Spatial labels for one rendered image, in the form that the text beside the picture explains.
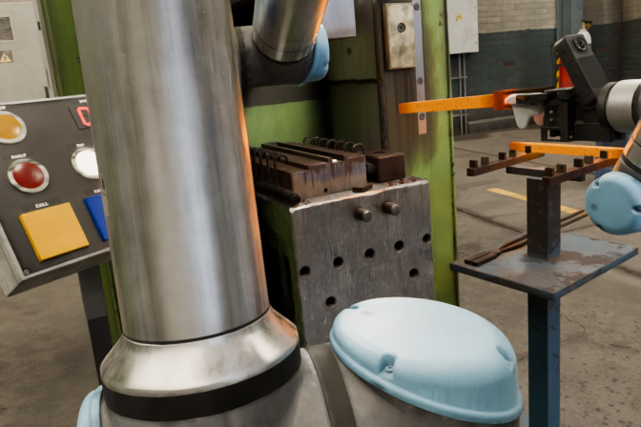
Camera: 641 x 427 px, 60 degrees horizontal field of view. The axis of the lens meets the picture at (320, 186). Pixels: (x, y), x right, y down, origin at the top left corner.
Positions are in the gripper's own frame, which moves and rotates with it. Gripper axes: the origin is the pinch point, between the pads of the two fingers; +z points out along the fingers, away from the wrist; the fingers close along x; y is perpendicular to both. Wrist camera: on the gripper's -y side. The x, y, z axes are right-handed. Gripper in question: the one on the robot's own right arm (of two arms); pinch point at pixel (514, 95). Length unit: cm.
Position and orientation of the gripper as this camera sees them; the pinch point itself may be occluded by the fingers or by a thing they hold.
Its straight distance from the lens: 105.8
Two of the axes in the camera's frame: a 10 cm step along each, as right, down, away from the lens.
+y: 1.1, 9.8, 1.8
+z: -4.6, -1.1, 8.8
